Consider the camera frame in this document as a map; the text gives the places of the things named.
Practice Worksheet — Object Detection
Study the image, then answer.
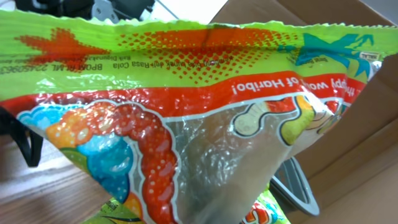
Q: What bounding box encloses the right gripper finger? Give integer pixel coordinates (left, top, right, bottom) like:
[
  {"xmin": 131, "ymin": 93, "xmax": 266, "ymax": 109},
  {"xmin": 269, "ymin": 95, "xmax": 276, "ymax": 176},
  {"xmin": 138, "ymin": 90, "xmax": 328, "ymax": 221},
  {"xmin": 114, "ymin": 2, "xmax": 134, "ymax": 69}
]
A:
[{"xmin": 1, "ymin": 107, "xmax": 44, "ymax": 167}]

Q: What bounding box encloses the green Haribo worms bag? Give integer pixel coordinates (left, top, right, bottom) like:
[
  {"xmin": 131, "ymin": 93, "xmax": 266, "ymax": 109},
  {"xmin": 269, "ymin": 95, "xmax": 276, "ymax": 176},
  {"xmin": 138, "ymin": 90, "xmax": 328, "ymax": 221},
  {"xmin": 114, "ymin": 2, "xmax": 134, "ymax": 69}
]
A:
[{"xmin": 1, "ymin": 11, "xmax": 397, "ymax": 223}]

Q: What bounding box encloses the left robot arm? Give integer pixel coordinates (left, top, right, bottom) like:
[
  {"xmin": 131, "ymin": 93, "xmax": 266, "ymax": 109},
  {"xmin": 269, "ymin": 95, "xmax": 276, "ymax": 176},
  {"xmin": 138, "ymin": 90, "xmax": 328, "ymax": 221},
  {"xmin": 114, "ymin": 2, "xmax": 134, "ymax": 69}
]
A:
[{"xmin": 15, "ymin": 0, "xmax": 155, "ymax": 23}]

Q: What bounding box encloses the white barcode scanner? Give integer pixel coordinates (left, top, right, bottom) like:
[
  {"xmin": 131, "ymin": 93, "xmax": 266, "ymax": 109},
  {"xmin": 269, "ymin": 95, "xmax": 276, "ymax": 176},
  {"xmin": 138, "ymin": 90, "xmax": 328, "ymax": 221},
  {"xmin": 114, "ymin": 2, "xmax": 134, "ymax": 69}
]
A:
[{"xmin": 269, "ymin": 157, "xmax": 320, "ymax": 217}]

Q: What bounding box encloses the brown cardboard wall panel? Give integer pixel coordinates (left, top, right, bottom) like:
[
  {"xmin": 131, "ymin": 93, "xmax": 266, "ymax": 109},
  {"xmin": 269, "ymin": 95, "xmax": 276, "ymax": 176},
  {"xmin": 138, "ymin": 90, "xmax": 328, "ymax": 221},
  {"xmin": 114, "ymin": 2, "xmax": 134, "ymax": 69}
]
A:
[{"xmin": 215, "ymin": 0, "xmax": 397, "ymax": 224}]

